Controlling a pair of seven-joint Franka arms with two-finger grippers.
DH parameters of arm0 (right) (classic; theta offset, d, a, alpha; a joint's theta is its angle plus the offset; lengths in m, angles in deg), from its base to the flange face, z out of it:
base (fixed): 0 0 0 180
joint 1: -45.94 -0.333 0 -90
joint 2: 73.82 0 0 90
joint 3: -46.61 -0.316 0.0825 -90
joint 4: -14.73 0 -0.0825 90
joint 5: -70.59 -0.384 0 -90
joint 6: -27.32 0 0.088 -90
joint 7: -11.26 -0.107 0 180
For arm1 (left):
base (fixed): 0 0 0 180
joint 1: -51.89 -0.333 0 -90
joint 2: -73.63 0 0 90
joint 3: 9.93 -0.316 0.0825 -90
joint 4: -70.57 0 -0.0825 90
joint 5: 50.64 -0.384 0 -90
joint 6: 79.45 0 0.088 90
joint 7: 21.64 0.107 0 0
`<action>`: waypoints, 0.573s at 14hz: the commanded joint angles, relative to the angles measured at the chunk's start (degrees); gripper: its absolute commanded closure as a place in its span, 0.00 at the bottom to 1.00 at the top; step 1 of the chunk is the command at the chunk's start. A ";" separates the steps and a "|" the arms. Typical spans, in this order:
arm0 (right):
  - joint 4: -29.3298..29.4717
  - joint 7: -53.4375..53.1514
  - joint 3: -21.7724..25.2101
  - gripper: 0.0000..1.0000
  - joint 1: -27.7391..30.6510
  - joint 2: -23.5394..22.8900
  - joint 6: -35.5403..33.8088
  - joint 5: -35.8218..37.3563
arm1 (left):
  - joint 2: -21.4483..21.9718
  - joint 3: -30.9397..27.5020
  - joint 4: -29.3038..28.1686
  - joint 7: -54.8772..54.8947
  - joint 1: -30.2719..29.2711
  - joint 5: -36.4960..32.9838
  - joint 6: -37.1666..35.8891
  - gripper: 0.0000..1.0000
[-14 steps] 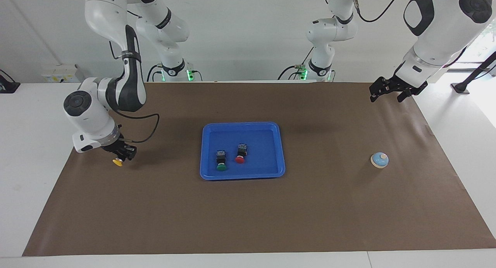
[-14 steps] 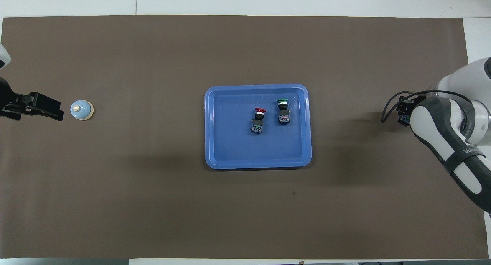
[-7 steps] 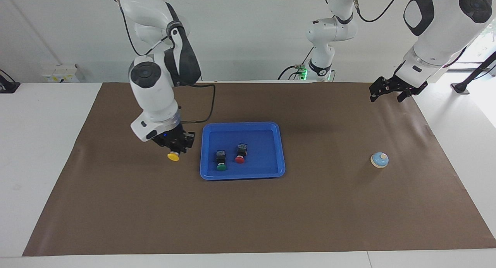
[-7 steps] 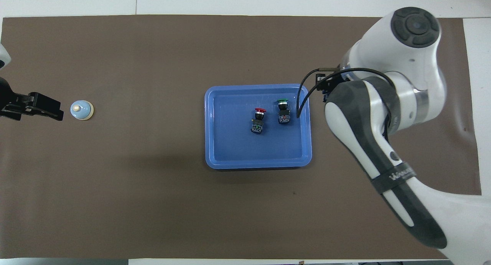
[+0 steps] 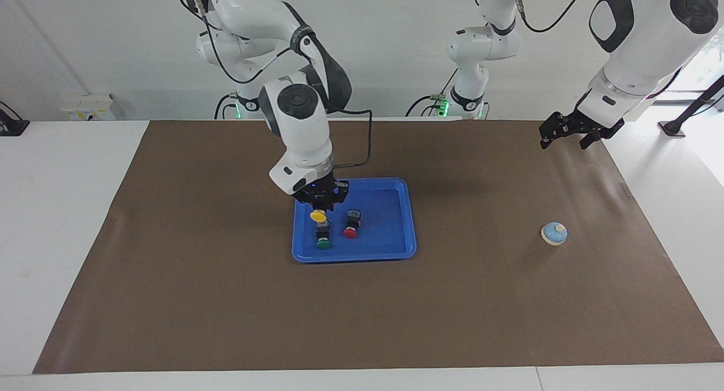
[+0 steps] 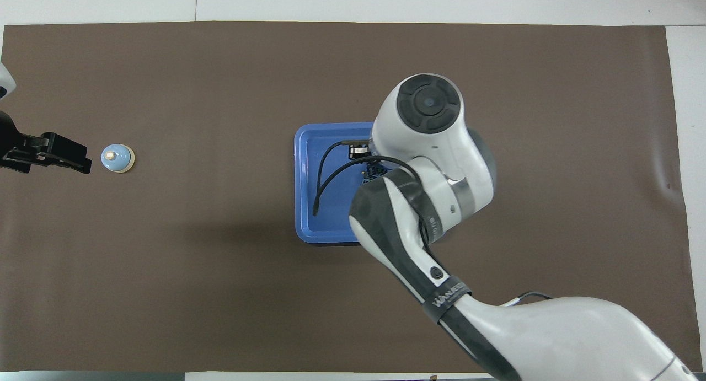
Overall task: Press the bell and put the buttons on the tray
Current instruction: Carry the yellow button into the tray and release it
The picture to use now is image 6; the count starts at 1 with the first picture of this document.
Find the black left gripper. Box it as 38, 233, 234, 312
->
0, 111, 93, 175

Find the red push button switch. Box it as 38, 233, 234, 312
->
361, 162, 388, 184

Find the light blue desk bell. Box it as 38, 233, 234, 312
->
100, 143, 136, 174

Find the blue plastic tray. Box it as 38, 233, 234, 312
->
293, 122, 387, 245

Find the brown paper table mat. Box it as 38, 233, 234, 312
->
0, 21, 697, 373

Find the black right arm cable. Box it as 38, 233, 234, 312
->
312, 140, 437, 245

